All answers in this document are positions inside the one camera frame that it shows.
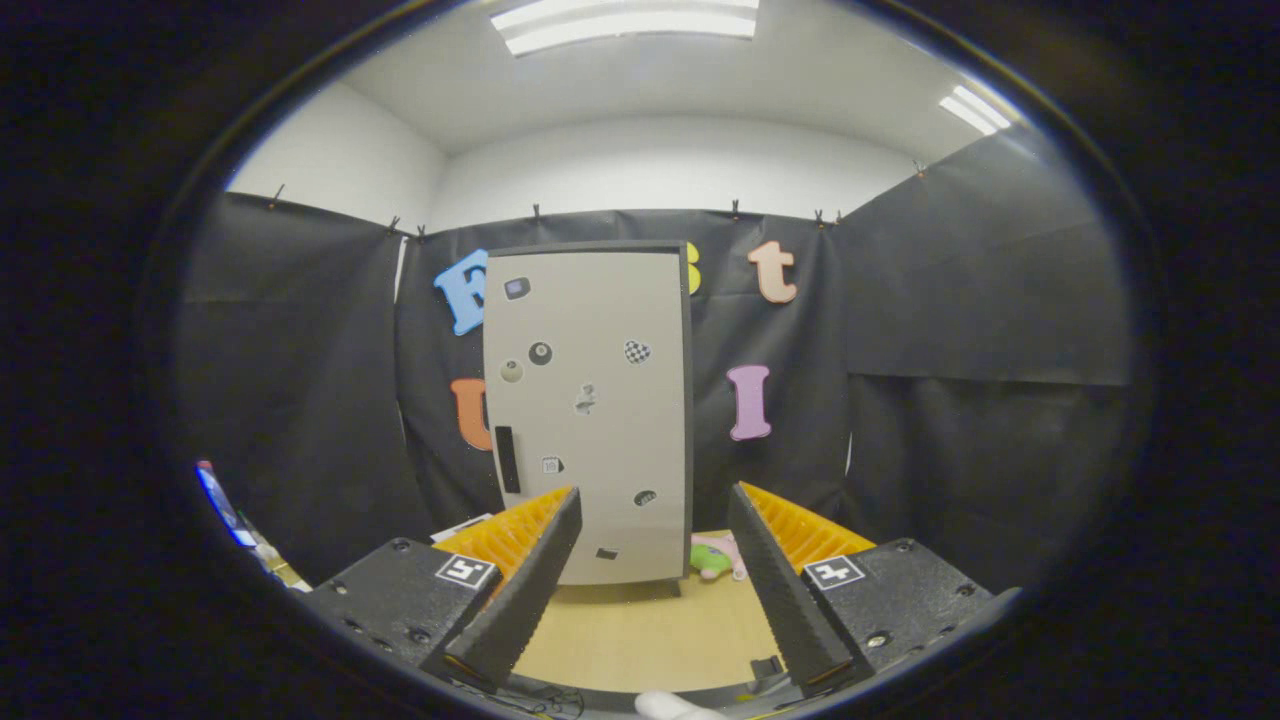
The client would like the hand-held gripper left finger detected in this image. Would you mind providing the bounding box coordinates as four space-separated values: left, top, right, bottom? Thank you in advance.
305 486 583 693

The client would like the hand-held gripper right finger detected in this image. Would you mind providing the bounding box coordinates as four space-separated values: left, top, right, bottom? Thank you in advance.
727 482 1022 691

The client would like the black door handle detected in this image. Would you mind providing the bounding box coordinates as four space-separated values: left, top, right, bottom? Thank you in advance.
495 426 522 495

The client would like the white shoe cabinet door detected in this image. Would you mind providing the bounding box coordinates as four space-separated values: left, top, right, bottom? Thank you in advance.
483 252 686 586

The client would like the grey shoe cabinet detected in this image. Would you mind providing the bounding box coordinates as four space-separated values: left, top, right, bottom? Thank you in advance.
483 240 696 587

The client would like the green pink plush toy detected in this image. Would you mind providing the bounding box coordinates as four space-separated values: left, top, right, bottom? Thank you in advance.
690 532 749 583

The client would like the white rounded object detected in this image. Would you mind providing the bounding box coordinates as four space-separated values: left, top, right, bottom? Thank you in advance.
635 690 726 720

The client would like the yellow white object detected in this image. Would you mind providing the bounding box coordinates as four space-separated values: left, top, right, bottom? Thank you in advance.
255 540 311 593

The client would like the black backdrop cloth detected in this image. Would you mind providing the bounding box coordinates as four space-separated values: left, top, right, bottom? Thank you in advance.
175 130 1136 591

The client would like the blue white object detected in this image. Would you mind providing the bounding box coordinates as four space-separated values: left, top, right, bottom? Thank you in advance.
195 460 263 549

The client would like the small ceiling light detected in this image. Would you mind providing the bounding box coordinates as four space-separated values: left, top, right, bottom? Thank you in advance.
938 85 1013 136

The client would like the long ceiling light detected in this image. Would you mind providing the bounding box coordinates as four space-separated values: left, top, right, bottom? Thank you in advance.
490 0 761 57

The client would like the tangle of black cables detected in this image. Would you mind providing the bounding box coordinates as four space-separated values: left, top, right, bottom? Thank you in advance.
490 675 586 719

